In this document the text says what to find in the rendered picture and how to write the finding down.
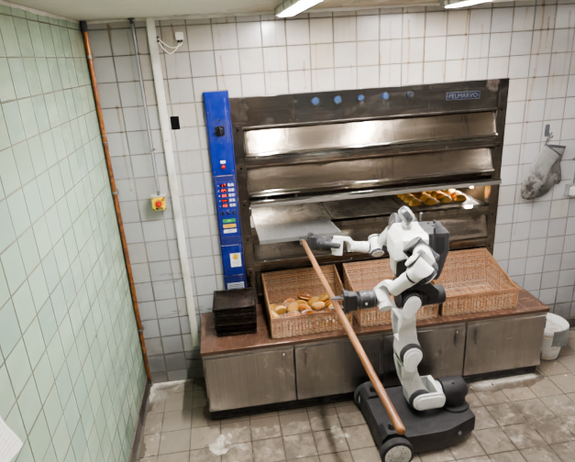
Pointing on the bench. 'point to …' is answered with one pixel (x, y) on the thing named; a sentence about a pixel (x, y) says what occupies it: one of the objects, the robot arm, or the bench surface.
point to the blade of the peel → (267, 234)
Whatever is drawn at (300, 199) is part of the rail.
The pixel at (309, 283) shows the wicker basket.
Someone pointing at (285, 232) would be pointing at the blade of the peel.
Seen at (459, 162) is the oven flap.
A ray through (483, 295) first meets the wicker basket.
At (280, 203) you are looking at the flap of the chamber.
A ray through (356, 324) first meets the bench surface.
